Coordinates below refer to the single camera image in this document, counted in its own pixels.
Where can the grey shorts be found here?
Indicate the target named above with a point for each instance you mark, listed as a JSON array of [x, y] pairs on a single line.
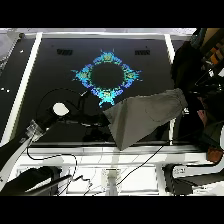
[[143, 116]]

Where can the heap of clothes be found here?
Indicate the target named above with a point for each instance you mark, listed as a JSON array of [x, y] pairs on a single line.
[[186, 66]]

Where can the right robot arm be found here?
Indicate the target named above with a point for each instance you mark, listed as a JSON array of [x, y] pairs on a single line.
[[186, 181]]

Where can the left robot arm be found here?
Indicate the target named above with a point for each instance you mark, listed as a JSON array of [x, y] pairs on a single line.
[[20, 146]]

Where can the orange-brown garment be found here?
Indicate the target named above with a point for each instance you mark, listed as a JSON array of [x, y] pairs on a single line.
[[215, 155]]

